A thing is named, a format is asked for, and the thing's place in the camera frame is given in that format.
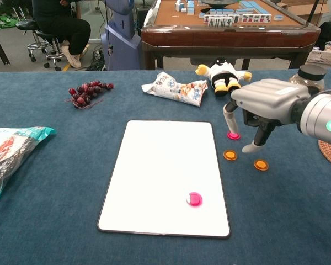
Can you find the mahjong tile row red marks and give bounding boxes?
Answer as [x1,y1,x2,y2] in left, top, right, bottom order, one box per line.
[241,13,273,24]

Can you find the stack of blue mahjong tiles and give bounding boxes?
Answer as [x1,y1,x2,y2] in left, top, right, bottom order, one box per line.
[174,0,196,15]

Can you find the short blue backed tile row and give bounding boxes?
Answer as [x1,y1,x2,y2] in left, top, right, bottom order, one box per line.
[239,1,263,9]

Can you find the white plastic basket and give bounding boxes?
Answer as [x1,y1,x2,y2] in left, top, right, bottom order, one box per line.
[306,49,331,67]

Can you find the brown mahjong table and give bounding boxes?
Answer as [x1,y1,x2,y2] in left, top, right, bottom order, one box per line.
[140,0,322,70]

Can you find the tangle of black floor cables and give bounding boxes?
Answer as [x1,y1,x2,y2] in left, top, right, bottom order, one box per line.
[87,48,107,71]

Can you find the white rectangular magnetic board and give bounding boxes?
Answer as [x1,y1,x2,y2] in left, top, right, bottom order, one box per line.
[97,119,232,239]

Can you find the bunch of red grapes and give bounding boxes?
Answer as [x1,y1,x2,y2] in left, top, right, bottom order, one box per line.
[65,79,115,110]

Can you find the blue table cloth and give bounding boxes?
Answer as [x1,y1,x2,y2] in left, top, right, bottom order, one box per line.
[0,70,331,265]

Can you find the green leafy pile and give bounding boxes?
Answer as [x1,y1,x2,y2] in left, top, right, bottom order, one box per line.
[0,15,20,30]

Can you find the white crumpled snack bag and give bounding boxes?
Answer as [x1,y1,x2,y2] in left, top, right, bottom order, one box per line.
[141,71,209,108]

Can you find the orange disc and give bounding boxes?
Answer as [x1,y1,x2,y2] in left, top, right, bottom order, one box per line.
[253,159,270,172]
[223,150,238,162]

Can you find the blue machine pedestal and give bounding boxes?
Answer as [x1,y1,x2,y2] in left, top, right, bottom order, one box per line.
[100,0,142,71]

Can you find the chrome stool with black seat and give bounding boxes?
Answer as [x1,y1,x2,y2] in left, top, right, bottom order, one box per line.
[15,19,49,63]
[34,29,66,72]

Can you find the teal edged noodle package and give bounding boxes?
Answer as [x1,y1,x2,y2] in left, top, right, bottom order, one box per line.
[0,126,57,200]

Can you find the mahjong tile row dark faces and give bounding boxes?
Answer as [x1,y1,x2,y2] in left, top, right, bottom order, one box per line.
[204,14,241,28]

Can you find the black white plush toy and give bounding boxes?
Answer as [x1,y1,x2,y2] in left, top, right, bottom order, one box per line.
[195,57,253,97]

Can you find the long blue backed tile row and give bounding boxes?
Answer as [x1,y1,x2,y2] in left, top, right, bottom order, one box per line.
[198,8,254,15]

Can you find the seated person in black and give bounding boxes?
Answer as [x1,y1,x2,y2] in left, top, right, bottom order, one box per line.
[32,0,92,69]

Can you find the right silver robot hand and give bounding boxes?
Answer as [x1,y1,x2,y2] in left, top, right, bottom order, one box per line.
[222,78,311,154]

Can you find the glass jar with black lid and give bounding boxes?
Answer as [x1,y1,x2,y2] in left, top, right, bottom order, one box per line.
[288,65,328,94]

